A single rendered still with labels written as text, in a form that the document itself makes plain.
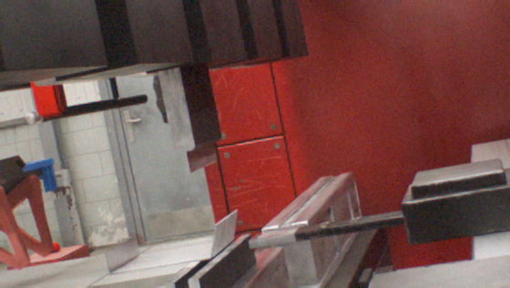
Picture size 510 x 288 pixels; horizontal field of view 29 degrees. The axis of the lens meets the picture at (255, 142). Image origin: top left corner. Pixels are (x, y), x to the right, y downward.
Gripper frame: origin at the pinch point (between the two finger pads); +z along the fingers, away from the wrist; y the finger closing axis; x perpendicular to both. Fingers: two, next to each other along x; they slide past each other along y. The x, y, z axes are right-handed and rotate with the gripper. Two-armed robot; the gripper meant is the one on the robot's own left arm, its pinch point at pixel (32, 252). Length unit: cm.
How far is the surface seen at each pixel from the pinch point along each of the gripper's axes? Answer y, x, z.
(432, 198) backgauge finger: -3.6, -34.2, 19.5
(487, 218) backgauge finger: -3.7, -36.8, 23.7
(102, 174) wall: 736, 285, -103
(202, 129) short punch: -0.1, -21.3, 1.8
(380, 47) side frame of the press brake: 87, -31, 2
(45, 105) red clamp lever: -15.0, -16.8, -6.4
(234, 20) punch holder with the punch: 8.8, -28.6, -5.3
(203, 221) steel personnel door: 724, 235, -12
